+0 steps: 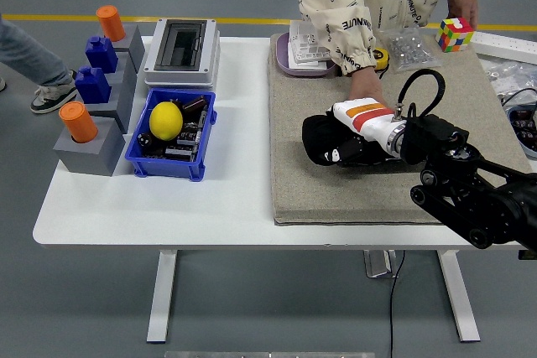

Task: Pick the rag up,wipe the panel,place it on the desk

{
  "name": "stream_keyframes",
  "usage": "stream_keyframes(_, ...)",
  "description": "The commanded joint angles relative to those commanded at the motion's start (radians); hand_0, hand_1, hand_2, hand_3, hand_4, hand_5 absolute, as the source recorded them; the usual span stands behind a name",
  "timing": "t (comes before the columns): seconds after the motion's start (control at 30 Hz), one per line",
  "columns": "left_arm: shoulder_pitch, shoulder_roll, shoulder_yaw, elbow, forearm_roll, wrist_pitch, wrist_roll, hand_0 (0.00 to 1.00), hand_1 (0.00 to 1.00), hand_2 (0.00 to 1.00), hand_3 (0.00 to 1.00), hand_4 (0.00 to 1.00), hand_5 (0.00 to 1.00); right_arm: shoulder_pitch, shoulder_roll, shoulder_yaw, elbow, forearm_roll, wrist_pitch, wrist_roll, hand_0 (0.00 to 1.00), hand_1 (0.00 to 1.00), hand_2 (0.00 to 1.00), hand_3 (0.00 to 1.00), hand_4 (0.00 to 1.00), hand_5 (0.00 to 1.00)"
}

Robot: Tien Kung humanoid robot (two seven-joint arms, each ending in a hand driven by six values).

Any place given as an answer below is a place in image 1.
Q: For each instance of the metal box under table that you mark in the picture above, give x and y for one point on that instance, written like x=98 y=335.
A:
x=379 y=263

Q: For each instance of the grey electrical enclosure box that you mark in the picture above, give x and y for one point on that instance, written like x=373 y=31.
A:
x=181 y=73

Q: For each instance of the yellow tape measure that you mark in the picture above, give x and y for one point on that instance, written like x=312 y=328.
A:
x=382 y=58

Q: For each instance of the blue plastic bin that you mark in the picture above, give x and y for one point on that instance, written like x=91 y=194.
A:
x=169 y=169

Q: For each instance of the white perforated bar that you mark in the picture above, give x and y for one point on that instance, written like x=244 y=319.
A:
x=503 y=45

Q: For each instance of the person's right hand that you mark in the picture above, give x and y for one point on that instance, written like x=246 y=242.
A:
x=369 y=85

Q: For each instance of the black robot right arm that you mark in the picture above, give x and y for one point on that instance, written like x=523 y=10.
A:
x=461 y=190

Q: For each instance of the person's left hand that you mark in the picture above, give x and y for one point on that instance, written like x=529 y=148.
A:
x=463 y=6

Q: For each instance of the blue bottle-shaped block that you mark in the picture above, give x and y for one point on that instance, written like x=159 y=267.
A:
x=92 y=86
x=101 y=56

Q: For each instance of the dark circuit board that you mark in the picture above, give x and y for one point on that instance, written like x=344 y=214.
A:
x=188 y=140

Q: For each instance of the grey-brown mat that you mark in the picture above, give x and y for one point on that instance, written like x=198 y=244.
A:
x=335 y=194

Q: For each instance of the white plastic socket parts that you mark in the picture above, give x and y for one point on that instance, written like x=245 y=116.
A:
x=308 y=45

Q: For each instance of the clear bag of screws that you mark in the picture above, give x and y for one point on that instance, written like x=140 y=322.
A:
x=410 y=50

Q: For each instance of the person's right forearm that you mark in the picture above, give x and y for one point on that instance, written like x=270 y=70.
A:
x=344 y=35

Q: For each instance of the purple tray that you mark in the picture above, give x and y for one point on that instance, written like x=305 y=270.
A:
x=283 y=60

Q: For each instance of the clear bags of small parts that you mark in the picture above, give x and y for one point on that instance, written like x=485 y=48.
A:
x=503 y=73

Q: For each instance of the dark brown cylinder capacitor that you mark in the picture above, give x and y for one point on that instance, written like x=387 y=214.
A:
x=194 y=105

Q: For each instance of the yellow lemon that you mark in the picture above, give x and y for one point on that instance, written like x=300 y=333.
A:
x=166 y=121

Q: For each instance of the white table leg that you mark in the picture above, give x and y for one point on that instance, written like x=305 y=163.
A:
x=161 y=295
x=459 y=295

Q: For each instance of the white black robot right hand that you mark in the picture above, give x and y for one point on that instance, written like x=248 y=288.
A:
x=365 y=121

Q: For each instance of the orange cylinder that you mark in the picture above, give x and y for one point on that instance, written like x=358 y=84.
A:
x=79 y=123
x=111 y=24

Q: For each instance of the pale dish with dark parts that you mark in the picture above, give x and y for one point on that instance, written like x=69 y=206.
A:
x=524 y=123

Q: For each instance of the colourful puzzle cube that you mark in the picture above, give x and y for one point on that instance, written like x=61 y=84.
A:
x=454 y=35

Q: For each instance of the grey block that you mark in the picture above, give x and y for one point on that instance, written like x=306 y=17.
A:
x=136 y=50
x=89 y=161

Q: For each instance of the black table controller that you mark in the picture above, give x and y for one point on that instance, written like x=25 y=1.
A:
x=528 y=254

